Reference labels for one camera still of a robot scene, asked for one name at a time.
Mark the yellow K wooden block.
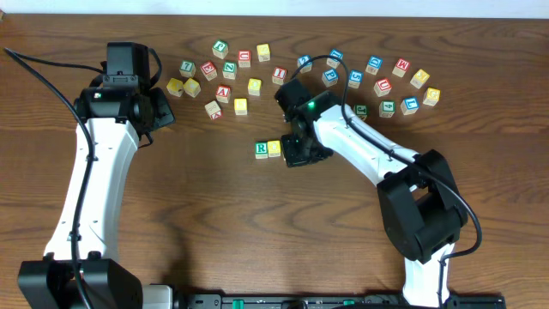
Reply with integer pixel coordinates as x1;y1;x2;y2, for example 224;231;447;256
166;78;184;97

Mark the red E wooden block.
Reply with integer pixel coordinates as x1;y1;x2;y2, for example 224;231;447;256
200;61;218;81

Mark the blue 5 wooden block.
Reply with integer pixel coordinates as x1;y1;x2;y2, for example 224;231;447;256
347;70;364;88

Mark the blue 2 wooden block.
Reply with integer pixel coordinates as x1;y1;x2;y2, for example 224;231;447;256
297;55;312;73

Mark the blue D right block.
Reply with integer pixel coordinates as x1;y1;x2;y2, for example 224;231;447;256
365;56;383;76

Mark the yellow K right block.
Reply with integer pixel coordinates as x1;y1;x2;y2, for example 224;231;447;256
410;69;430;89

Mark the red M wooden block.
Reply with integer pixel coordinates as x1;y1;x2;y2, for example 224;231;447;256
392;58;410;77

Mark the green Z wooden block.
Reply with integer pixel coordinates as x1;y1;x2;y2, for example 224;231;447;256
222;61;238;80

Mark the yellow S wooden block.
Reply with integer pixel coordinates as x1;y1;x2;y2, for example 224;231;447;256
234;98;248;116

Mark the yellow G wooden block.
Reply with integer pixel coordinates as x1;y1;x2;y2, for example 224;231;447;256
423;88;441;106

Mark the blue d block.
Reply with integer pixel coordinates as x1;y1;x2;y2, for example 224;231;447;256
327;49;343;69
365;56;383;76

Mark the yellow C wooden block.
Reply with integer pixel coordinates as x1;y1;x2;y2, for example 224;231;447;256
184;78;202;98

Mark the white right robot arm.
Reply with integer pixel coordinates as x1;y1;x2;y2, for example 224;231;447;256
274;79;468;307

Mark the green J wooden block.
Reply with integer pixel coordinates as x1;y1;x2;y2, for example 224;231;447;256
212;39;229;59

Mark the tilted red A block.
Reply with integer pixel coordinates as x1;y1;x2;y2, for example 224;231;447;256
204;100;222;120

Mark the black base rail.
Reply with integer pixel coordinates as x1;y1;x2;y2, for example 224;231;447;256
141;282;507;309

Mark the blue P wooden block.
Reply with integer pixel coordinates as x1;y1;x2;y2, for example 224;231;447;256
322;69;339;88

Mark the blue D left block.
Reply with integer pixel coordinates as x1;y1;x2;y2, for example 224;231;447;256
327;49;343;69

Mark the green 4 wooden block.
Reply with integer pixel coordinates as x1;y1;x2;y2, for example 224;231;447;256
379;100;395;118

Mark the green 7 wooden block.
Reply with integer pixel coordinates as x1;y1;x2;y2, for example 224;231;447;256
179;60;196;78

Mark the red I wooden block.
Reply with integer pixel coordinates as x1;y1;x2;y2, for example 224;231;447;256
272;66;287;85

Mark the green R wooden block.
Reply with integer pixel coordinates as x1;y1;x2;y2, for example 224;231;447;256
255;142;268;160

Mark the red A upright block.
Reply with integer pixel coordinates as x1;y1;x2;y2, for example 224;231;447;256
215;85;231;103

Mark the yellow O block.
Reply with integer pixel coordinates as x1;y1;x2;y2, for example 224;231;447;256
267;140;281;158
247;78;262;96

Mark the red U right block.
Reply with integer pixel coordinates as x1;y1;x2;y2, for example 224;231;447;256
373;78;392;97

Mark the red U wooden block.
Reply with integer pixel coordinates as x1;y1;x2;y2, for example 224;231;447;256
238;50;251;68

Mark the blue L right block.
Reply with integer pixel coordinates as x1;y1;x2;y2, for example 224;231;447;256
401;97;419;115

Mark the green J lower block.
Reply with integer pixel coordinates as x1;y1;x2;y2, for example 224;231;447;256
353;105;369;121

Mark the yellow top wooden block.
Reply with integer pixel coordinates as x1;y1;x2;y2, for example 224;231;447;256
256;44;271;62

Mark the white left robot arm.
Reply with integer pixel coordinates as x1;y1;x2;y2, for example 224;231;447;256
18;88;178;308

